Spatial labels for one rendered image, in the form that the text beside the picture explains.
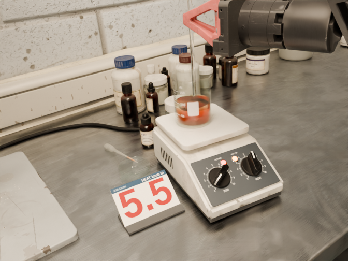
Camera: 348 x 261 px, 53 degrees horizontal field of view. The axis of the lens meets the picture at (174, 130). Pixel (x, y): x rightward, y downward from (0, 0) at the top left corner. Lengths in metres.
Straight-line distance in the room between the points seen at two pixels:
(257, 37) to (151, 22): 0.60
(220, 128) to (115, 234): 0.22
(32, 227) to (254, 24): 0.40
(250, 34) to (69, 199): 0.37
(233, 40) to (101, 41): 0.56
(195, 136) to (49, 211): 0.25
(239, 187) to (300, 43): 0.22
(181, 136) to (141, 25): 0.51
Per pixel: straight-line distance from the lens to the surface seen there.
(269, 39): 0.44
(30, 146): 0.79
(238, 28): 0.45
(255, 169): 0.52
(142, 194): 0.53
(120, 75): 0.81
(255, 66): 1.05
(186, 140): 0.53
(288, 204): 0.56
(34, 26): 0.88
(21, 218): 0.58
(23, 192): 0.63
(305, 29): 0.41
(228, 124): 0.57
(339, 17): 0.40
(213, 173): 0.51
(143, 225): 0.51
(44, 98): 0.87
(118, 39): 0.96
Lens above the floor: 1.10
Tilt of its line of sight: 28 degrees down
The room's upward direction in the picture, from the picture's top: 5 degrees counter-clockwise
